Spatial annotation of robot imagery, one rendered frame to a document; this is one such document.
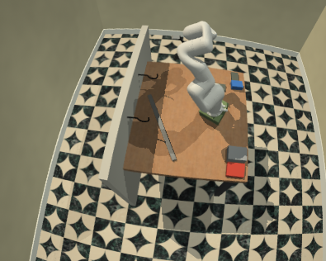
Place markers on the red block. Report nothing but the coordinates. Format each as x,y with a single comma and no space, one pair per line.
235,170

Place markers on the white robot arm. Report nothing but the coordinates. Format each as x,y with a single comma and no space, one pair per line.
200,37

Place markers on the blue rectangular block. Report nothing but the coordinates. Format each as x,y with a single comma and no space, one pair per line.
237,85

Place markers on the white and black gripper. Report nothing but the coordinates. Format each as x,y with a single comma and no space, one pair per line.
175,57

